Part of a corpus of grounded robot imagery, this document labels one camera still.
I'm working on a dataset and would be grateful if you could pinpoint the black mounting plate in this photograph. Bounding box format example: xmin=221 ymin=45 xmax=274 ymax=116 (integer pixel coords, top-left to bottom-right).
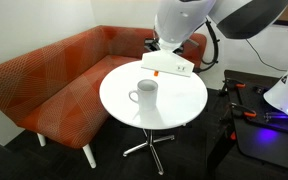
xmin=223 ymin=69 xmax=288 ymax=135

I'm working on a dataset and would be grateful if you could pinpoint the black hanging boom cable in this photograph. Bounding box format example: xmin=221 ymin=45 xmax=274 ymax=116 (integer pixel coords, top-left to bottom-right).
xmin=245 ymin=38 xmax=287 ymax=73

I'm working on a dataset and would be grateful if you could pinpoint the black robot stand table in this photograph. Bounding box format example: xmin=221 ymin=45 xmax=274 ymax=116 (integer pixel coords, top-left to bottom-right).
xmin=205 ymin=69 xmax=288 ymax=175

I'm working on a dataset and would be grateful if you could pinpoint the chrome table pedestal base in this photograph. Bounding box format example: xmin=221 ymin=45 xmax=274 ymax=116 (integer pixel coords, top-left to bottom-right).
xmin=122 ymin=128 xmax=176 ymax=176

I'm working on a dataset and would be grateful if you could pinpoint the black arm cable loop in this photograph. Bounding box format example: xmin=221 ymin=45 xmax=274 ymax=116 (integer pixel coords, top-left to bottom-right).
xmin=193 ymin=19 xmax=220 ymax=74

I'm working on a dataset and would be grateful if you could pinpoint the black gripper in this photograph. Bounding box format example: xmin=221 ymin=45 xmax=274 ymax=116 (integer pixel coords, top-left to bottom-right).
xmin=144 ymin=37 xmax=162 ymax=52

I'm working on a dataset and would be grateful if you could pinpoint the white ceramic mug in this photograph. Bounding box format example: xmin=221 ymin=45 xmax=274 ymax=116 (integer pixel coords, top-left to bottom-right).
xmin=128 ymin=79 xmax=159 ymax=112

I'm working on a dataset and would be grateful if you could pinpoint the orange patterned corner sofa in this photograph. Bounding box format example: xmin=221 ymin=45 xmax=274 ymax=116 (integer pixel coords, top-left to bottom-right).
xmin=0 ymin=25 xmax=208 ymax=169

